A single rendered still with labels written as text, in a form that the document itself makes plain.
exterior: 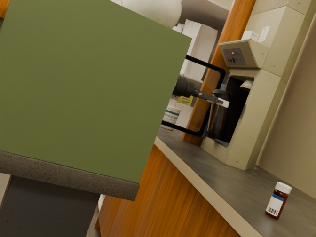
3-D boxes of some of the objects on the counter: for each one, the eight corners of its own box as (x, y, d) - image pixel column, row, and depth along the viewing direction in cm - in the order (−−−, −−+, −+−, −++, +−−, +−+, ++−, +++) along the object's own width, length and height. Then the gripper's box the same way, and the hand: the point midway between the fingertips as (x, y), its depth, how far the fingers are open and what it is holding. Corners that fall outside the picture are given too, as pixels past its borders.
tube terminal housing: (237, 159, 187) (286, 33, 181) (268, 177, 156) (329, 27, 150) (200, 146, 180) (249, 15, 174) (225, 164, 149) (286, 5, 143)
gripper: (194, 82, 143) (237, 98, 149) (179, 79, 164) (217, 94, 170) (188, 98, 143) (231, 114, 150) (174, 93, 164) (212, 107, 170)
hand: (219, 102), depth 159 cm, fingers closed on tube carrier, 9 cm apart
